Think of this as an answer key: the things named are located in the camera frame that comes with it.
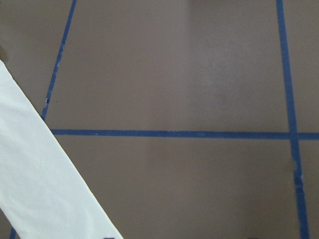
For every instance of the cream cat print t-shirt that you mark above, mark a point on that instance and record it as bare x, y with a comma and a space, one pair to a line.
41, 192

